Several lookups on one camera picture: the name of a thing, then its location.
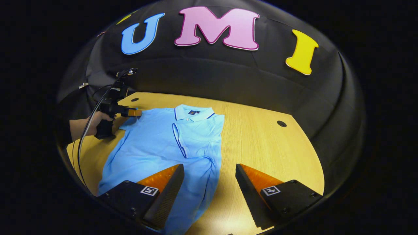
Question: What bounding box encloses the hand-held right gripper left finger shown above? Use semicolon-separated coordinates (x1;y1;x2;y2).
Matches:
96;164;185;230

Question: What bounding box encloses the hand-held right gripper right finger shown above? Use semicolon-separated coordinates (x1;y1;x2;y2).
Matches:
235;163;324;231

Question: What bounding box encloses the light blue T-shirt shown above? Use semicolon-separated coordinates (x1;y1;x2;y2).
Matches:
97;104;226;235

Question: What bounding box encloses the black backdrop cloth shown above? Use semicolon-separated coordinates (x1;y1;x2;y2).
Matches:
56;0;366;199

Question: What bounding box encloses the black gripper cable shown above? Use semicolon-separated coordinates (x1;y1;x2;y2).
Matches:
76;86;115;187

